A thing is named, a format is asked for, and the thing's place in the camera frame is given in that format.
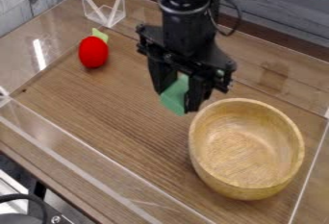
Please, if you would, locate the small green wedge block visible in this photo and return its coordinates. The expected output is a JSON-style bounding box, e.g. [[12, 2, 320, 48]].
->
[[91, 28, 109, 43]]

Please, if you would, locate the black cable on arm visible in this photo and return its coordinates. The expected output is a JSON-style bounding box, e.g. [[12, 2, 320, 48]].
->
[[210, 0, 244, 37]]

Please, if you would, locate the light wooden bowl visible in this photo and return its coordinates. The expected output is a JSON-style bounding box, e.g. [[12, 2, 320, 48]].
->
[[189, 98, 307, 201]]

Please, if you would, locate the black device with cable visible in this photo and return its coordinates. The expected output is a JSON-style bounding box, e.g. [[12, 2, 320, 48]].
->
[[0, 192, 91, 224]]

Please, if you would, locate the green rectangular block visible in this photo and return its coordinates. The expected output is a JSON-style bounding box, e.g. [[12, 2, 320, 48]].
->
[[159, 74, 189, 116]]

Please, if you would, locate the red ball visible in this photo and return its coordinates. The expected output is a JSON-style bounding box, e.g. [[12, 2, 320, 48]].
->
[[79, 37, 110, 68]]

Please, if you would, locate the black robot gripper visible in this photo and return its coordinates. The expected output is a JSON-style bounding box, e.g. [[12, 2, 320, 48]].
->
[[137, 6, 237, 112]]

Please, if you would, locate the clear acrylic tray wall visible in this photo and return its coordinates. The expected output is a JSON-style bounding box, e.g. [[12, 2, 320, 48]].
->
[[0, 87, 214, 224]]

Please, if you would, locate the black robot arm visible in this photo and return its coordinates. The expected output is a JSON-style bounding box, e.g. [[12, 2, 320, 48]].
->
[[137, 0, 237, 114]]

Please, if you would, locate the clear acrylic corner bracket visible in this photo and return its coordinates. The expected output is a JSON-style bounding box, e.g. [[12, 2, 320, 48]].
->
[[82, 0, 126, 28]]

